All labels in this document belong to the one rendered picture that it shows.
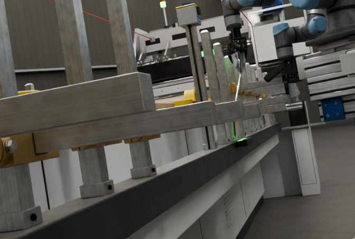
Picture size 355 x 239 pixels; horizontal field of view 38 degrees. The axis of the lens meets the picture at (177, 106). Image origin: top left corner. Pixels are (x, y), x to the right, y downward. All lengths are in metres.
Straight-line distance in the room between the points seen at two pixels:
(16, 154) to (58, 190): 0.55
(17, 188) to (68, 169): 0.60
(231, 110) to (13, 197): 0.38
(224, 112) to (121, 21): 0.39
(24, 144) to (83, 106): 0.30
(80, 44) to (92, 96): 0.52
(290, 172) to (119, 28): 4.02
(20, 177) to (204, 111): 0.25
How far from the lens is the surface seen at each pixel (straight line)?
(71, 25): 0.93
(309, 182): 4.93
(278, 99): 2.37
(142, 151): 1.14
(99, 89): 0.40
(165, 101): 5.10
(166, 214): 1.28
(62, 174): 1.24
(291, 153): 5.03
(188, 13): 1.88
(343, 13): 2.03
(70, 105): 0.41
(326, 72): 2.05
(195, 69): 1.87
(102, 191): 0.90
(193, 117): 0.63
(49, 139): 0.70
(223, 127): 2.11
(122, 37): 1.16
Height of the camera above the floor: 0.79
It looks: 2 degrees up
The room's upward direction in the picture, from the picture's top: 9 degrees counter-clockwise
